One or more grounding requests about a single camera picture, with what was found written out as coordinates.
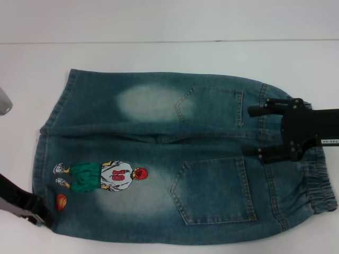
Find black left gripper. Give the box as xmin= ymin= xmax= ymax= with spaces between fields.
xmin=0 ymin=173 xmax=54 ymax=228

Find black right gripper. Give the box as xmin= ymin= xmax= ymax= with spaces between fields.
xmin=242 ymin=97 xmax=339 ymax=164

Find blue denim shorts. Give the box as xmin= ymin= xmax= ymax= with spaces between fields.
xmin=32 ymin=68 xmax=338 ymax=236

